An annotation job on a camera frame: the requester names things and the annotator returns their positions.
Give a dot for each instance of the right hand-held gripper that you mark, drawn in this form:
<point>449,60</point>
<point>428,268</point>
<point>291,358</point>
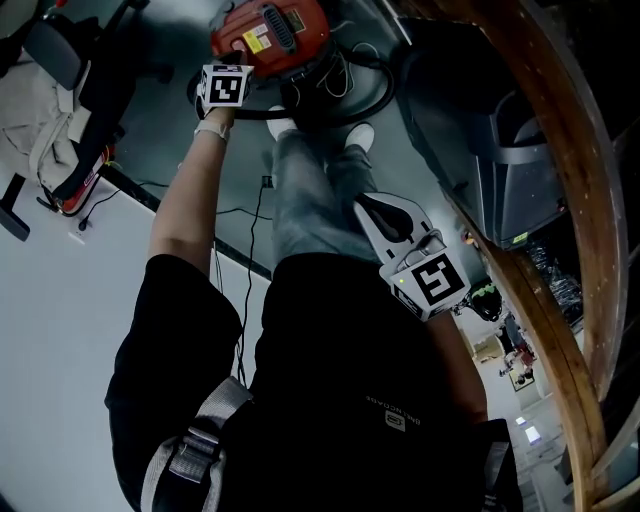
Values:
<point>430,285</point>

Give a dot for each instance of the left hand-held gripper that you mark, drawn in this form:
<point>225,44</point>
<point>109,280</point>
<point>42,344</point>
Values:
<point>225,90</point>

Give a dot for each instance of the red grey vacuum cleaner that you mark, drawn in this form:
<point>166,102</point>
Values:
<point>305,45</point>

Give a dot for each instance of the person's right forearm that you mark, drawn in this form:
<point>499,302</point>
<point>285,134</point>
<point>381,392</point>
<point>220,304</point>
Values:
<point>460,370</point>

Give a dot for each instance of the person's left forearm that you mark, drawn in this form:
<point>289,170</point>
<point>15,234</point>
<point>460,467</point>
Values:
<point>185,210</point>

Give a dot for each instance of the white wristband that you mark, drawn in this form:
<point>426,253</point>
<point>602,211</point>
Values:
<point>212,131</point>

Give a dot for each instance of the person's left white shoe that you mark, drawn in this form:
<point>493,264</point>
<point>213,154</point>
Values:
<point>281,125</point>

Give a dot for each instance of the person's white shoe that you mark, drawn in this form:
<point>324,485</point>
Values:
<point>281,125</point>
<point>361,135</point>

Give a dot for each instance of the small orange object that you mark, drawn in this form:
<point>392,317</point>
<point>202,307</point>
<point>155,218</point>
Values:
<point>468,239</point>

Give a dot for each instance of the person's grey jeans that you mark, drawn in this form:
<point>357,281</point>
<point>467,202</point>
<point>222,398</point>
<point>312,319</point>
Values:
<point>315,200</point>

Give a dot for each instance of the person's right white shoe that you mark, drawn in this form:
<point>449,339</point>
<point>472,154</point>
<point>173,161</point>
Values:
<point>361,135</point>

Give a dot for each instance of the black mesh office chair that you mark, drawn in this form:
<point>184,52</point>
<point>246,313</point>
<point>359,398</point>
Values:
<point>107,85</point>

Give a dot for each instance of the black green bag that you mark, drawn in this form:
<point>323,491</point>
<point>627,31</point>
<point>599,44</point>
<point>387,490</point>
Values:
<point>487,300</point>

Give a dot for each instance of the red fire extinguisher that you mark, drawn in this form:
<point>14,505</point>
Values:
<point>85,181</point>

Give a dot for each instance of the person's black t-shirt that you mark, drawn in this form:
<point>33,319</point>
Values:
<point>320,375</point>

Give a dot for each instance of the black plastic wrapped bundle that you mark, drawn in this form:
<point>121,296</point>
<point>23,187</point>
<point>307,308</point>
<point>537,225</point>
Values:
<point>555,280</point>

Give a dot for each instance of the beige jacket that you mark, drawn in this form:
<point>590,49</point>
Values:
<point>35,125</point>

